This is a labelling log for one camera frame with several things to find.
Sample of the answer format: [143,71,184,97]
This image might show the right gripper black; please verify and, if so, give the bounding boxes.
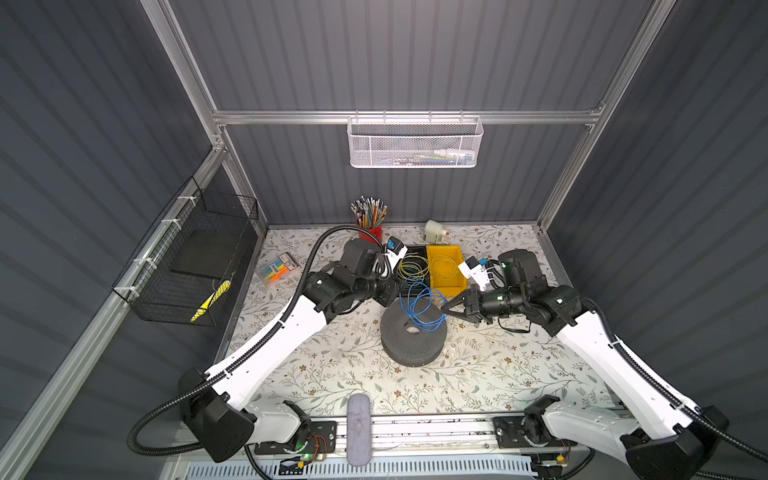
[438,283,521,322]

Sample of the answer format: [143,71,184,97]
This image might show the blue cable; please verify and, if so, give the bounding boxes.
[399,277,448,333]

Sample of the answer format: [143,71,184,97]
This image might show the grey perforated cable spool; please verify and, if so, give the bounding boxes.
[380,298,448,367]

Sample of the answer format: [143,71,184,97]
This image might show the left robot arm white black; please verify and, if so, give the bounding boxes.
[126,225,408,463]

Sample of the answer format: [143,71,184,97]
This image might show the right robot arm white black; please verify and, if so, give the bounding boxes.
[442,249,767,479]

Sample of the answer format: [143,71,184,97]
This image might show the black plastic bin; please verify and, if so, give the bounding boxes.
[395,245,430,291]

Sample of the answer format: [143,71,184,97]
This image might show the yellow plastic bin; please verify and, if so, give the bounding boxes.
[427,245,468,298]

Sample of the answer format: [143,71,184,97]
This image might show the red pencil cup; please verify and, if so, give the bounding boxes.
[359,224,384,244]

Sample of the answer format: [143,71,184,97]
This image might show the bundle of pencils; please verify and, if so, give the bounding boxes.
[350,196,388,229]

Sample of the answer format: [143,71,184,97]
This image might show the pale green pencil sharpener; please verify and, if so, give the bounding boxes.
[424,219,449,245]

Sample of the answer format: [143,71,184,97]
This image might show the grey fuzzy oblong brush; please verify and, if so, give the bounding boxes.
[346,393,373,467]

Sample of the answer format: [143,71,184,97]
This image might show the yellow black striped tool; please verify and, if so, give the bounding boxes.
[190,280,232,323]

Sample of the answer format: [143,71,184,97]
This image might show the black pad in basket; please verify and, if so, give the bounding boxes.
[170,230,242,279]

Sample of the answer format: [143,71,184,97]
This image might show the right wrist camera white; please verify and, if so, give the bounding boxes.
[459,256,491,292]

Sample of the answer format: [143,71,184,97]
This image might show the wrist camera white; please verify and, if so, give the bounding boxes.
[384,236,408,271]
[459,256,491,292]

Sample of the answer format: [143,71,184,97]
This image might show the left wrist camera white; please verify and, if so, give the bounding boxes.
[384,236,408,271]

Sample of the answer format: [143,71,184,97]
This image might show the yellow cable in black bin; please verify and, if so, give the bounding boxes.
[395,251,430,283]

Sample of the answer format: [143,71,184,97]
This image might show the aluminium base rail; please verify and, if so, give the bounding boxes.
[256,408,637,459]

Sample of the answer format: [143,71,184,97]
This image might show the white wire mesh basket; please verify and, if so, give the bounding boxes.
[346,114,484,169]

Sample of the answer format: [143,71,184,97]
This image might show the black wire wall basket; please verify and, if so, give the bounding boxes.
[112,178,259,327]

